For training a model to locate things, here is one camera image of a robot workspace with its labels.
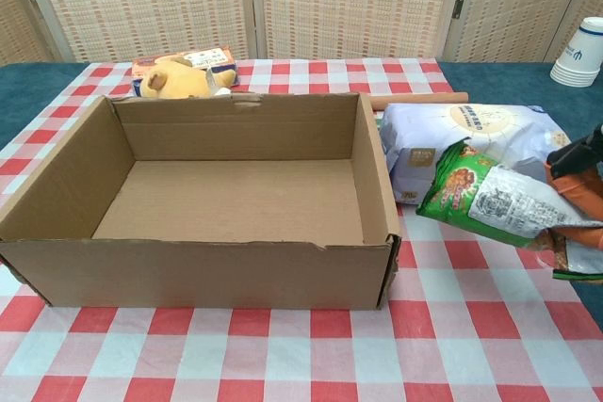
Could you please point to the yellow plush toy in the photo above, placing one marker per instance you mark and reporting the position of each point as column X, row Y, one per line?
column 174, row 82

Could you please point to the metal screen hinge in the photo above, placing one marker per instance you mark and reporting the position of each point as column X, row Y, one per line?
column 458, row 6

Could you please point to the orange cookie box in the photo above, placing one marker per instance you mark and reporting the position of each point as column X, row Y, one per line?
column 207, row 57

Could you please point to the red white checkered tablecloth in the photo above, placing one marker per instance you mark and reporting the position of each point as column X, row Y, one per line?
column 282, row 350

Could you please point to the wooden rolling pin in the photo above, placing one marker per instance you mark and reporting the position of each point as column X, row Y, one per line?
column 424, row 100

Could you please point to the open brown cardboard box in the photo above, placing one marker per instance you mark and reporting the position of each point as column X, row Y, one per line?
column 235, row 275

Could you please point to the green snack packet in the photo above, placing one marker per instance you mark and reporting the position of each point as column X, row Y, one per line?
column 471, row 195

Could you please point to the white blue tissue pack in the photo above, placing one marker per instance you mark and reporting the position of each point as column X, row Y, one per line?
column 424, row 133

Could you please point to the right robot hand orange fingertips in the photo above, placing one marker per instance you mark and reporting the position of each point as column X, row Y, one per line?
column 581, row 181

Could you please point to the stack of white paper cups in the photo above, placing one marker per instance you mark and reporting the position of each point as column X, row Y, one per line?
column 584, row 53

